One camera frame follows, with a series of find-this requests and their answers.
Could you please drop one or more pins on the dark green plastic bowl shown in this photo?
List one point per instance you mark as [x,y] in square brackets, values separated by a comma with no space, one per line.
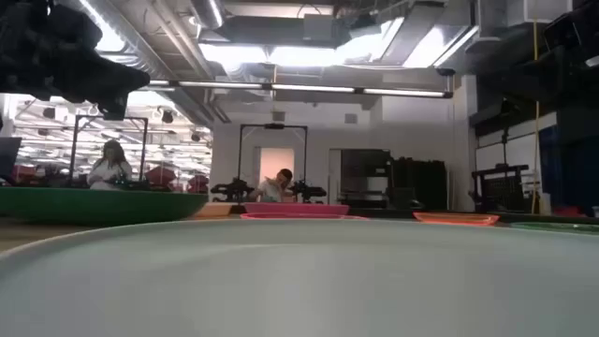
[93,206]

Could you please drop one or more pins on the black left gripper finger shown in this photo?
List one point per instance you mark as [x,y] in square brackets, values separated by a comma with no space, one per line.
[121,76]
[114,92]

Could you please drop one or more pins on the silver ceiling duct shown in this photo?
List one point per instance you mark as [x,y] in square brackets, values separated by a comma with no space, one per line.
[154,42]

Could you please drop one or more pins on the long ceiling light strip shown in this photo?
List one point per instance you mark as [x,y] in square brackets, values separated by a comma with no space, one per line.
[309,88]

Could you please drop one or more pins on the person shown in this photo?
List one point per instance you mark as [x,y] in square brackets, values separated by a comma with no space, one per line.
[273,187]
[110,171]

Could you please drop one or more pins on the black station frame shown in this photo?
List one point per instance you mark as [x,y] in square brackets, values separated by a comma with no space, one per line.
[145,140]
[273,126]

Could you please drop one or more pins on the black cabinet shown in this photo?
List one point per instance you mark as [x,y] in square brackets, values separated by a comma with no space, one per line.
[416,182]

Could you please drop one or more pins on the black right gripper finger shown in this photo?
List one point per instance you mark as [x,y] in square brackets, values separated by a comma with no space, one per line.
[519,72]
[521,86]

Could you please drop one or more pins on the red machine cover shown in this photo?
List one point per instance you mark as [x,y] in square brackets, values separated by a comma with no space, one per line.
[199,183]
[160,177]

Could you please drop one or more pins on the black background robot arm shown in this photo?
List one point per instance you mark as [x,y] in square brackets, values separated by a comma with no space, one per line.
[234,189]
[309,191]

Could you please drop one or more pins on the grey ceiling box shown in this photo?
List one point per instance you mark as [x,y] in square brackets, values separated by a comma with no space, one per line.
[319,28]

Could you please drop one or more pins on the dark monitor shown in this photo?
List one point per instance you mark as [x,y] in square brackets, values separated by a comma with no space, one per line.
[8,159]

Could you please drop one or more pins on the orange plastic plate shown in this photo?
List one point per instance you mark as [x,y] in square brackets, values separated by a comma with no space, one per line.
[456,218]

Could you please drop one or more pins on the large pale mint plastic plate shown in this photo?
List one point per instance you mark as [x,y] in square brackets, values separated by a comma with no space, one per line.
[299,281]

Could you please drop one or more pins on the red plastic plate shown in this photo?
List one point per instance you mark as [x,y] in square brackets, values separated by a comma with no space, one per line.
[290,216]

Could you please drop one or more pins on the pink plastic plate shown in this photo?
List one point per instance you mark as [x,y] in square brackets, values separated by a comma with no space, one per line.
[295,209]

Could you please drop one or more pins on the black metal table frame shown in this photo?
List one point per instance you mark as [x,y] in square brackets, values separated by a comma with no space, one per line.
[388,213]

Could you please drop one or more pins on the black cart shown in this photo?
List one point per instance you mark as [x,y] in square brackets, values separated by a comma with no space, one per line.
[503,187]

